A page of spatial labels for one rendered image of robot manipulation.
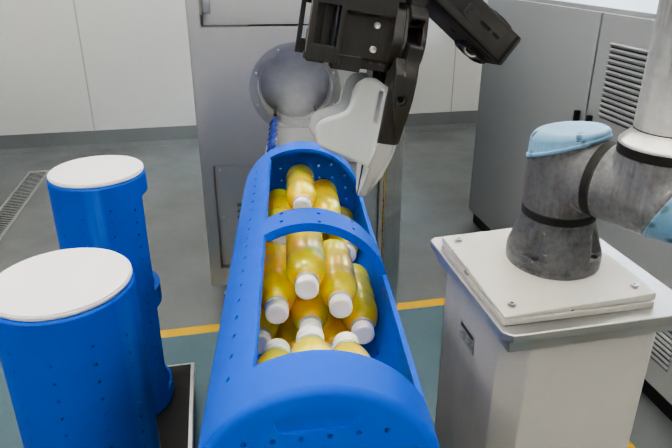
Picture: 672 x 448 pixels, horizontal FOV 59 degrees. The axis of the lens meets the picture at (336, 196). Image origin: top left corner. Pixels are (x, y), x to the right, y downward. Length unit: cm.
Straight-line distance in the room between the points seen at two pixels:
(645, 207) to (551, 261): 18
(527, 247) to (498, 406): 26
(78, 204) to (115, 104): 394
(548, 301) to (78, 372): 87
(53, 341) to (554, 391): 88
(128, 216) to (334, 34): 152
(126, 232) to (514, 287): 126
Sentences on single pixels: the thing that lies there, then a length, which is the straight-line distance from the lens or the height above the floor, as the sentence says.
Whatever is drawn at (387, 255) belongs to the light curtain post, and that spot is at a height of 62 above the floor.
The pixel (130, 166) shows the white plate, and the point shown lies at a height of 104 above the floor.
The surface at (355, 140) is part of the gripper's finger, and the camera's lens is 43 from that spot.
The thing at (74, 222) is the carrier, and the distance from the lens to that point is 189.
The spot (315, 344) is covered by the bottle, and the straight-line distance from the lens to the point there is 79.
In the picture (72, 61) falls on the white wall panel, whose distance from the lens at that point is 574.
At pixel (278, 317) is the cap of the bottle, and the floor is 109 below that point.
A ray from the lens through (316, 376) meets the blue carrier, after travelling 65.
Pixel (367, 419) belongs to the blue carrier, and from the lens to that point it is 67.
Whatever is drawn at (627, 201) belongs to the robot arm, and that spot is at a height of 134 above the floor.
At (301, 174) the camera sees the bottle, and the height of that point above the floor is 118.
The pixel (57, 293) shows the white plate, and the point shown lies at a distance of 128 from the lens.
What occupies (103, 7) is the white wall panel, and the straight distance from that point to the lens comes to 563.
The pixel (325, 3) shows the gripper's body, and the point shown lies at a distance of 41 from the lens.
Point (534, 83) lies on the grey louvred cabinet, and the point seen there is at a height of 104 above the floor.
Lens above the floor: 165
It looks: 22 degrees down
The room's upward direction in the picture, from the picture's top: straight up
